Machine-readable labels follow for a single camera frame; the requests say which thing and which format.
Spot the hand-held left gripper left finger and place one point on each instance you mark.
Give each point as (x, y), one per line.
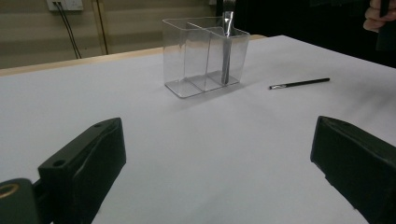
(84, 161)

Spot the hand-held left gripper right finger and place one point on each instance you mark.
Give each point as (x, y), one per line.
(358, 161)

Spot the clear plastic divided organizer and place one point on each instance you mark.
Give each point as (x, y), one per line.
(186, 62)

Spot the thick black makeup brush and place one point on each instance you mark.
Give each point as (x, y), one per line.
(226, 62)

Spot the black curtain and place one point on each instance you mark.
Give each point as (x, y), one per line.
(295, 18)

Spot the thin black eyeliner pencil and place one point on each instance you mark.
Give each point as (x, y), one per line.
(300, 83)

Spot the wooden table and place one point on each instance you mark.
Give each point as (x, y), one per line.
(77, 61)

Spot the white table cover sheet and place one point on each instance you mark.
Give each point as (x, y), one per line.
(218, 140)

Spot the white wall socket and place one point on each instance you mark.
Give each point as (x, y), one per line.
(70, 4)

